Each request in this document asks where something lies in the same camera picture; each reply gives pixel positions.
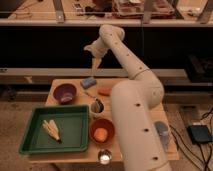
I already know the blue sponge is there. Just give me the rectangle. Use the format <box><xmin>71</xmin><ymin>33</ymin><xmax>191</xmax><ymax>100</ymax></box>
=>
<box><xmin>80</xmin><ymin>77</ymin><xmax>97</xmax><ymax>89</ymax></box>

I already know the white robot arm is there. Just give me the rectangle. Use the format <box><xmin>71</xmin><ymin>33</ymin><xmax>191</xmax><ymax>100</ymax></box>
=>
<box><xmin>84</xmin><ymin>25</ymin><xmax>172</xmax><ymax>171</ymax></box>

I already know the orange carrot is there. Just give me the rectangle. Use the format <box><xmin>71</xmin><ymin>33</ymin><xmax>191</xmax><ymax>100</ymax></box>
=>
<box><xmin>98</xmin><ymin>88</ymin><xmax>111</xmax><ymax>96</ymax></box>

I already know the purple bowl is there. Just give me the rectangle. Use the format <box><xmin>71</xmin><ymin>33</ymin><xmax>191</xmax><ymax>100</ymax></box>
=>
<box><xmin>53</xmin><ymin>83</ymin><xmax>77</xmax><ymax>104</ymax></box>

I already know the orange bowl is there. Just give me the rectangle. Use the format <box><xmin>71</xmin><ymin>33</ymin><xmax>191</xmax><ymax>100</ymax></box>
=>
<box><xmin>89</xmin><ymin>118</ymin><xmax>115</xmax><ymax>145</ymax></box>

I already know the orange fruit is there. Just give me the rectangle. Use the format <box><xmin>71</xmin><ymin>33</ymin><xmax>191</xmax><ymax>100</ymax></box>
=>
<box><xmin>94</xmin><ymin>128</ymin><xmax>108</xmax><ymax>142</ymax></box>

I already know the corn cob with husk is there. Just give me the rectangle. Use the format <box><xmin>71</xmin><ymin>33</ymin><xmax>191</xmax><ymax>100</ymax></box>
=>
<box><xmin>42</xmin><ymin>119</ymin><xmax>61</xmax><ymax>143</ymax></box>

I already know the green plastic tray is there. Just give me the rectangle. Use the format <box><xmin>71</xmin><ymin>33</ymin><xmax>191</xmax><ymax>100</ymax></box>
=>
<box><xmin>19</xmin><ymin>105</ymin><xmax>89</xmax><ymax>155</ymax></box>

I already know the clear plastic jar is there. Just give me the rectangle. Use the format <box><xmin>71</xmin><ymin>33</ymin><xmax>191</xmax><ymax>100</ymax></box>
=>
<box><xmin>155</xmin><ymin>121</ymin><xmax>169</xmax><ymax>151</ymax></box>

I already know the black foot pedal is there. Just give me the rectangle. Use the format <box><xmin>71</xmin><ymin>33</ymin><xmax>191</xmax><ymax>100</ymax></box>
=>
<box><xmin>187</xmin><ymin>125</ymin><xmax>212</xmax><ymax>144</ymax></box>

